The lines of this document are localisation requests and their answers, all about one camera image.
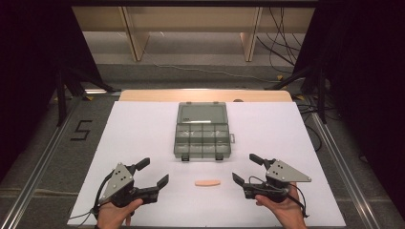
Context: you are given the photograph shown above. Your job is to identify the bundle of black cables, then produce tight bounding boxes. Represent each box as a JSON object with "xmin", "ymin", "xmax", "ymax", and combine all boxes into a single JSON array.
[{"xmin": 255, "ymin": 7, "xmax": 304, "ymax": 74}]

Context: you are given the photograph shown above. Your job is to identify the peach oval piece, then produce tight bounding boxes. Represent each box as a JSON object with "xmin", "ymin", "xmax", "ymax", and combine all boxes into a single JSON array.
[{"xmin": 194, "ymin": 179, "xmax": 222, "ymax": 188}]

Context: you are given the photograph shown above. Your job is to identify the black stand legs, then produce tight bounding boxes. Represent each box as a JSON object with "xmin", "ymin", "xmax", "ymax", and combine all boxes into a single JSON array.
[
  {"xmin": 54, "ymin": 66, "xmax": 122, "ymax": 128},
  {"xmin": 263, "ymin": 64, "xmax": 330, "ymax": 126}
]

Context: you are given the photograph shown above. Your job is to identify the clear plastic compartment box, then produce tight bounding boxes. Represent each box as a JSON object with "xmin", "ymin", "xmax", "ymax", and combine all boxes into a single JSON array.
[{"xmin": 173, "ymin": 101, "xmax": 237, "ymax": 162}]

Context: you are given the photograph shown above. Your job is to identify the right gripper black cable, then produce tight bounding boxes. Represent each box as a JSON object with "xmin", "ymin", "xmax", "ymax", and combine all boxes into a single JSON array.
[{"xmin": 247, "ymin": 176, "xmax": 310, "ymax": 219}]

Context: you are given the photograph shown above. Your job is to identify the black curtain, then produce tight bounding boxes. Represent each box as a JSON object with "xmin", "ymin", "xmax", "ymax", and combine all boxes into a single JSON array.
[
  {"xmin": 291, "ymin": 0, "xmax": 405, "ymax": 213},
  {"xmin": 0, "ymin": 0, "xmax": 103, "ymax": 184}
]

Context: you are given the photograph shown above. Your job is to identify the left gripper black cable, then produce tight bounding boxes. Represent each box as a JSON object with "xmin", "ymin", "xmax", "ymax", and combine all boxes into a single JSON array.
[{"xmin": 68, "ymin": 170, "xmax": 117, "ymax": 229}]

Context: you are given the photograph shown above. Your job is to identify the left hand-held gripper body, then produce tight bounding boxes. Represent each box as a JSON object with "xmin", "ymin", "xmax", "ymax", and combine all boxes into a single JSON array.
[{"xmin": 97, "ymin": 162, "xmax": 160, "ymax": 209}]

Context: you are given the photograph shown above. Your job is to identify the aluminium floor rail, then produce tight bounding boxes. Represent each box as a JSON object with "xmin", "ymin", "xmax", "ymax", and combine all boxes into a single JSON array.
[
  {"xmin": 309, "ymin": 112, "xmax": 381, "ymax": 229},
  {"xmin": 0, "ymin": 94, "xmax": 84, "ymax": 229}
]

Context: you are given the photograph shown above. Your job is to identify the white table sheet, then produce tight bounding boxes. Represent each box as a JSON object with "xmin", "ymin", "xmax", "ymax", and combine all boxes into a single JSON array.
[{"xmin": 67, "ymin": 100, "xmax": 348, "ymax": 229}]

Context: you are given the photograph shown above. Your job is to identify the person's right hand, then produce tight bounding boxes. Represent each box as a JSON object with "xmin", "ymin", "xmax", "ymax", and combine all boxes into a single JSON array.
[{"xmin": 254, "ymin": 181, "xmax": 309, "ymax": 229}]

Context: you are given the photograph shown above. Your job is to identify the black floor cable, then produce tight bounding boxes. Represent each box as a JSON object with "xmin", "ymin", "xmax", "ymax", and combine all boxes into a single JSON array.
[{"xmin": 292, "ymin": 94, "xmax": 338, "ymax": 153}]

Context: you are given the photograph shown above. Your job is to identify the light wooden bench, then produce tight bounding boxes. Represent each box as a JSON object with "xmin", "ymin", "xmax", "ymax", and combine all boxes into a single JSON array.
[{"xmin": 72, "ymin": 6, "xmax": 317, "ymax": 63}]

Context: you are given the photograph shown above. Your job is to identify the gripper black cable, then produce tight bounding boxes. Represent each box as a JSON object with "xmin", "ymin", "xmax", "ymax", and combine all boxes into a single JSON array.
[
  {"xmin": 68, "ymin": 170, "xmax": 117, "ymax": 229},
  {"xmin": 247, "ymin": 176, "xmax": 310, "ymax": 219}
]

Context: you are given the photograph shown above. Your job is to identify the person's left hand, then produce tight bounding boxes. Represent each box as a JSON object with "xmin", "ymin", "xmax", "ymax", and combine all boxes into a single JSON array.
[{"xmin": 96, "ymin": 198, "xmax": 144, "ymax": 229}]

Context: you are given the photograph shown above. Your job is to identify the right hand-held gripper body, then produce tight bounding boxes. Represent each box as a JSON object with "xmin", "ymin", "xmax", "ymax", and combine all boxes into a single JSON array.
[{"xmin": 243, "ymin": 157, "xmax": 312, "ymax": 204}]

